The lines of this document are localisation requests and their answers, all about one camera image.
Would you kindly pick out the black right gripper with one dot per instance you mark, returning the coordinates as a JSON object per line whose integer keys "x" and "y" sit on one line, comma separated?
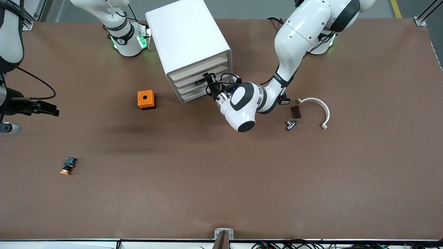
{"x": 14, "y": 105}

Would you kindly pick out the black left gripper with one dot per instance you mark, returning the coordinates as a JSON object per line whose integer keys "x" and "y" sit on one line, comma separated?
{"x": 215, "y": 91}

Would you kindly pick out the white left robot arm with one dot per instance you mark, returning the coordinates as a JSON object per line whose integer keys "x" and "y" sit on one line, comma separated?
{"x": 297, "y": 34}

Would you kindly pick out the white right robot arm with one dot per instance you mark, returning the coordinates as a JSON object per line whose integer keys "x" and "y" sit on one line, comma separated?
{"x": 10, "y": 34}

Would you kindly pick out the white drawer cabinet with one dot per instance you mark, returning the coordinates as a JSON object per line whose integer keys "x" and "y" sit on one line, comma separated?
{"x": 183, "y": 34}

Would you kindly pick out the yellow cap push button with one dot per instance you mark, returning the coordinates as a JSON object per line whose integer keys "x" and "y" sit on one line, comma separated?
{"x": 68, "y": 165}

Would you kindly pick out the dark green electronic part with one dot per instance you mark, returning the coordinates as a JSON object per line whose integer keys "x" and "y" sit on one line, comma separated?
{"x": 198, "y": 82}

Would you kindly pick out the orange box with hole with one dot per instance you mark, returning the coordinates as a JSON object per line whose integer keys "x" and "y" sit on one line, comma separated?
{"x": 145, "y": 98}

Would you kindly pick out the brown terminal block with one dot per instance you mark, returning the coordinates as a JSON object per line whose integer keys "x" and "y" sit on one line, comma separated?
{"x": 296, "y": 111}

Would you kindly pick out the silver metal fitting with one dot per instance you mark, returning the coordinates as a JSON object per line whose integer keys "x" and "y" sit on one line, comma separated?
{"x": 290, "y": 125}

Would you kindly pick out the white curved plastic clip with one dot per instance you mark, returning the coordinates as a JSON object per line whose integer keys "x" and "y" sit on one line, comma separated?
{"x": 320, "y": 103}

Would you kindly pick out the black switch with white face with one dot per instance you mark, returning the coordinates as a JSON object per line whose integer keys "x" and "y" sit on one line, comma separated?
{"x": 286, "y": 101}

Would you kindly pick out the aluminium frame profile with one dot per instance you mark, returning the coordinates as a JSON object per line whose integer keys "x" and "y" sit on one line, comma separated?
{"x": 424, "y": 19}
{"x": 33, "y": 14}

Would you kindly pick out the grey mount bracket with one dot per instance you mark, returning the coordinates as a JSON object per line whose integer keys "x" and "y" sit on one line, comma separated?
{"x": 218, "y": 232}

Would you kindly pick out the brown camera post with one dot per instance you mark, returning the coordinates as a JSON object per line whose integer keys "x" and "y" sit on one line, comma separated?
{"x": 222, "y": 242}

